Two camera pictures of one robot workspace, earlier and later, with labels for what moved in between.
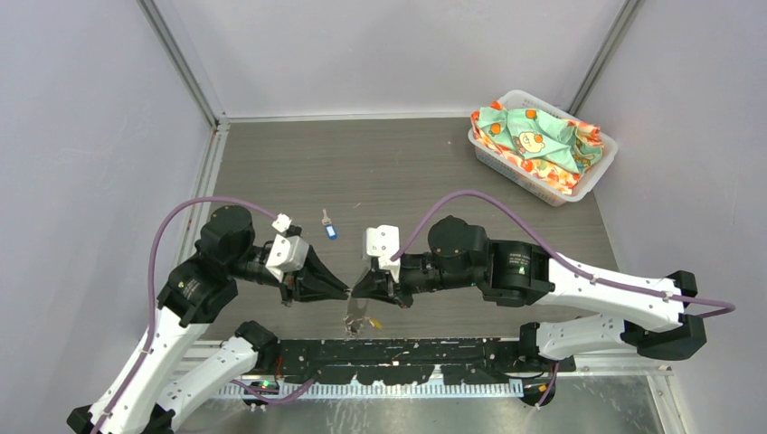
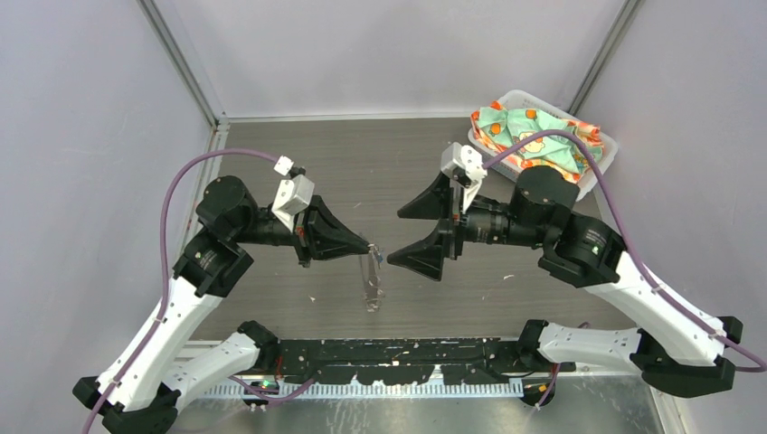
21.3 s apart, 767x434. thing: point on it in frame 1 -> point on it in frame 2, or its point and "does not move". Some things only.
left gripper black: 314,281 -> 318,233
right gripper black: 379,284 -> 436,202
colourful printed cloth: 553,150 does not move
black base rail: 475,361 does not move
